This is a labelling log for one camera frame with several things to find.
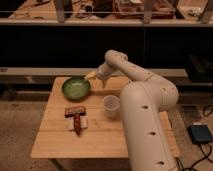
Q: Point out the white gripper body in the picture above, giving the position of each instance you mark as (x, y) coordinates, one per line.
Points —
(104, 71)

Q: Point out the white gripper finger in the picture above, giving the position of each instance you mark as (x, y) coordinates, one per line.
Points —
(104, 82)
(90, 76)

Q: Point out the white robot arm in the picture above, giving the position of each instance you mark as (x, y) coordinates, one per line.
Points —
(141, 101)

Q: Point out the green ceramic bowl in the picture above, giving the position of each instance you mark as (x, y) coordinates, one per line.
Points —
(76, 88)

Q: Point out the clear plastic cup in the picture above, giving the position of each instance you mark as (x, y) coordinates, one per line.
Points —
(111, 106)

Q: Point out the red wooden brush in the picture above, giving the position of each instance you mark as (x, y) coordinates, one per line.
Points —
(77, 118)

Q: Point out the wooden table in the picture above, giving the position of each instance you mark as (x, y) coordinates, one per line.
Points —
(104, 138)

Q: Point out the black foot pedal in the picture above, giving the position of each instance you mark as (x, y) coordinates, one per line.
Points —
(200, 134)

